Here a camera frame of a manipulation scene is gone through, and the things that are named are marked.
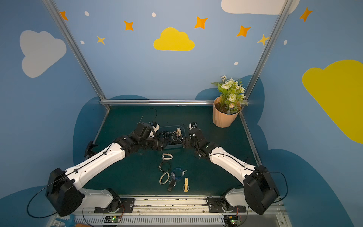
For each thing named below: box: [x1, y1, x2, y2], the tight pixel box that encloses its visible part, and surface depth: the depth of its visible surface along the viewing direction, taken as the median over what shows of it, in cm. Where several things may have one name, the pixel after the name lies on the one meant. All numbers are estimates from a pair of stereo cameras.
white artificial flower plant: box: [210, 75, 250, 115], surface depth 96 cm
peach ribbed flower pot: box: [212, 96, 242, 129], surface depth 103 cm
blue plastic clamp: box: [55, 213, 77, 227], surface depth 72 cm
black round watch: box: [157, 161, 172, 173], surface depth 88 cm
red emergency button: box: [83, 140, 99, 159], surface depth 80 cm
